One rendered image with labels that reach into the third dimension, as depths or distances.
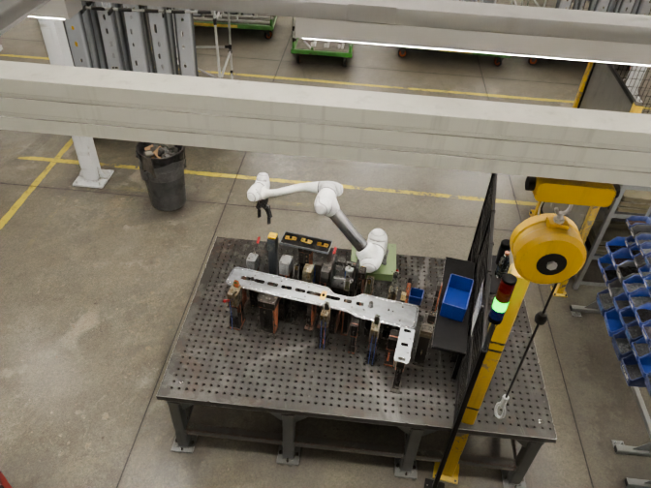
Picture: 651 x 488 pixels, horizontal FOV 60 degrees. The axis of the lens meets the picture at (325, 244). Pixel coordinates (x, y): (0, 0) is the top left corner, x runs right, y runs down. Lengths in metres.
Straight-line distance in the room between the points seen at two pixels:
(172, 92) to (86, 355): 4.22
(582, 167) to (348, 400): 2.89
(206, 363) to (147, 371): 1.03
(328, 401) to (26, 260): 3.60
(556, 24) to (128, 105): 1.21
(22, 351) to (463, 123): 4.75
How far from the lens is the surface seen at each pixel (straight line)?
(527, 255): 1.26
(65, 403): 4.94
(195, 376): 3.95
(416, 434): 3.95
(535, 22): 1.82
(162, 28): 7.39
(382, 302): 3.96
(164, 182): 6.18
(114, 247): 6.10
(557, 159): 1.13
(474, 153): 1.10
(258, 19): 10.79
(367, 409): 3.78
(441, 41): 1.80
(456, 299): 4.05
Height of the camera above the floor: 3.87
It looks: 41 degrees down
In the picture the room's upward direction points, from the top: 3 degrees clockwise
